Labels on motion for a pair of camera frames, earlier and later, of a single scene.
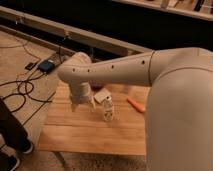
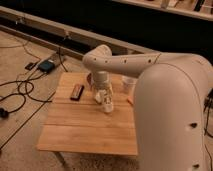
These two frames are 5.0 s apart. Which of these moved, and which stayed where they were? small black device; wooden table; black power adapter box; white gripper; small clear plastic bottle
Moved: white gripper; small clear plastic bottle
Stayed: small black device; black power adapter box; wooden table
